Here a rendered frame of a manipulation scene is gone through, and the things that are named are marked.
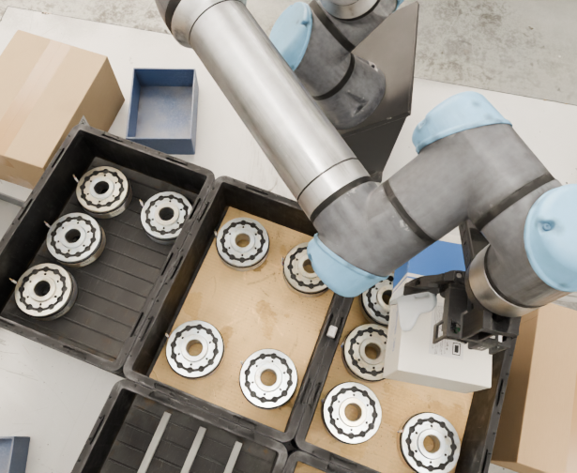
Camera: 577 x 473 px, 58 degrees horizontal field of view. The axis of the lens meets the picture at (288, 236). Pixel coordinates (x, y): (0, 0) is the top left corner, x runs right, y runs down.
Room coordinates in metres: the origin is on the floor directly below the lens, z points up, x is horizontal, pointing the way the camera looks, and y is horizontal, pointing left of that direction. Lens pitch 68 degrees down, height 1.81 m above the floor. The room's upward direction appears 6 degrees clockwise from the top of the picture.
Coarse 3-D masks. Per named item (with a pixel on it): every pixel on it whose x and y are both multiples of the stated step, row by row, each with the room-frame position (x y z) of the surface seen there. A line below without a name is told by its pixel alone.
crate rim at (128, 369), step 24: (216, 192) 0.42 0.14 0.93; (264, 192) 0.43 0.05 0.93; (192, 240) 0.32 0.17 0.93; (168, 288) 0.23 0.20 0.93; (336, 312) 0.22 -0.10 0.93; (144, 336) 0.14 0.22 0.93; (312, 360) 0.13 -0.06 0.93; (144, 384) 0.07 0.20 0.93; (312, 384) 0.10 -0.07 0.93; (216, 408) 0.04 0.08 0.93; (264, 432) 0.01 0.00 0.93; (288, 432) 0.02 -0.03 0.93
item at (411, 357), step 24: (456, 240) 0.29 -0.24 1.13; (408, 264) 0.25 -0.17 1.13; (432, 264) 0.25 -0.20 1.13; (456, 264) 0.25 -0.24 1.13; (432, 312) 0.18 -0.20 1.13; (408, 336) 0.15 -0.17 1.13; (432, 336) 0.15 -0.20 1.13; (408, 360) 0.12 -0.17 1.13; (432, 360) 0.12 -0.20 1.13; (456, 360) 0.12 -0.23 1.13; (480, 360) 0.13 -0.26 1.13; (432, 384) 0.10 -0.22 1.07; (456, 384) 0.10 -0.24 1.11; (480, 384) 0.10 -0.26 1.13
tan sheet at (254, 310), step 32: (192, 288) 0.26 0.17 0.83; (224, 288) 0.27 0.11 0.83; (256, 288) 0.27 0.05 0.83; (288, 288) 0.28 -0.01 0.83; (192, 320) 0.20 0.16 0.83; (224, 320) 0.20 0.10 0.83; (256, 320) 0.21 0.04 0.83; (288, 320) 0.22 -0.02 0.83; (320, 320) 0.22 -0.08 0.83; (160, 352) 0.13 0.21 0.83; (192, 352) 0.14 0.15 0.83; (288, 352) 0.16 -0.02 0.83; (192, 384) 0.08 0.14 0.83; (224, 384) 0.09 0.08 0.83; (256, 416) 0.04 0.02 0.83; (288, 416) 0.05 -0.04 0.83
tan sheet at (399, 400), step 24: (360, 312) 0.25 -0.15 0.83; (336, 360) 0.15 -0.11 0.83; (336, 384) 0.11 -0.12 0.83; (384, 384) 0.12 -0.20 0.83; (408, 384) 0.13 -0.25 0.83; (384, 408) 0.08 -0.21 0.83; (408, 408) 0.08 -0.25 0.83; (432, 408) 0.09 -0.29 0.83; (456, 408) 0.09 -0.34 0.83; (312, 432) 0.03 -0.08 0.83; (384, 432) 0.04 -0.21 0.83; (360, 456) -0.01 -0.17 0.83; (384, 456) 0.00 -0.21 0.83
